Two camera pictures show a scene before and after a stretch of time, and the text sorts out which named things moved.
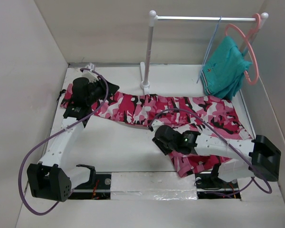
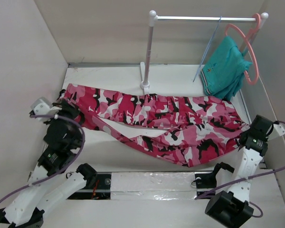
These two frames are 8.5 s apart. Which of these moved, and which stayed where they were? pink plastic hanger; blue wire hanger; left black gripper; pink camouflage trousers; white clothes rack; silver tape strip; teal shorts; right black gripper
Moved: right black gripper; pink camouflage trousers; left black gripper; blue wire hanger
Stayed: pink plastic hanger; white clothes rack; teal shorts; silver tape strip
